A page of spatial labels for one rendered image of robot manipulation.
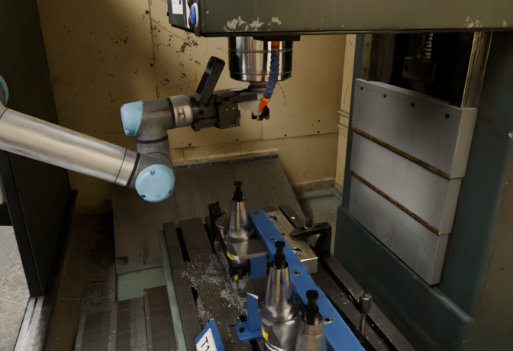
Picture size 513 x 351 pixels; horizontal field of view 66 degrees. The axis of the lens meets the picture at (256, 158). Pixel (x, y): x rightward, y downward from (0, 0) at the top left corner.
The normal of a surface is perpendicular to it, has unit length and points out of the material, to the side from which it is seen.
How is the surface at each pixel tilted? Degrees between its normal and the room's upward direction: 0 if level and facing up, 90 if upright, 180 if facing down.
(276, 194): 24
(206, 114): 90
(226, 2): 90
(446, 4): 90
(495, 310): 90
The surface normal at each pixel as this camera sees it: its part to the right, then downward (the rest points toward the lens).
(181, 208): 0.13, -0.75
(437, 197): -0.96, 0.11
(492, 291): 0.31, 0.33
